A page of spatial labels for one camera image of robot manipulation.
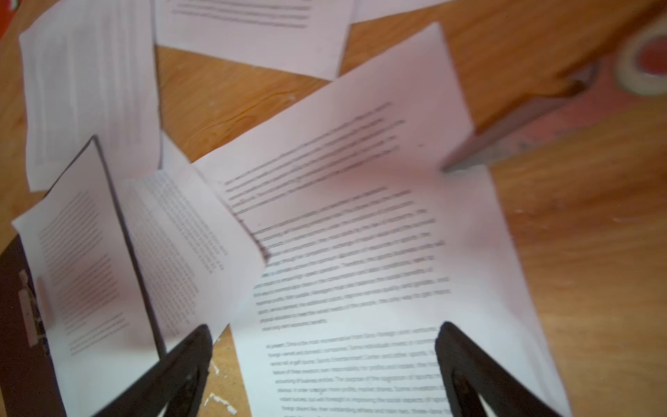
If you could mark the white handled scissors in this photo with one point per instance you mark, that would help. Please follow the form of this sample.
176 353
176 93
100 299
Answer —
605 87

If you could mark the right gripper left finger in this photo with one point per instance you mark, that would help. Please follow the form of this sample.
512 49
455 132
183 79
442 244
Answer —
174 386

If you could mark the paper sheet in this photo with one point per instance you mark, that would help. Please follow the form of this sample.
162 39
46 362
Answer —
87 286
90 71
372 247
301 37
198 263

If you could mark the paper sheet under folder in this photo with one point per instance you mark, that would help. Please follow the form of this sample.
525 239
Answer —
90 71

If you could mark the grey clip folder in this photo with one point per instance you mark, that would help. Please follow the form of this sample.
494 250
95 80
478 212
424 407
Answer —
28 380

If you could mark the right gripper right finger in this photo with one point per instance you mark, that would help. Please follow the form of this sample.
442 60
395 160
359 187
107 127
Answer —
472 379

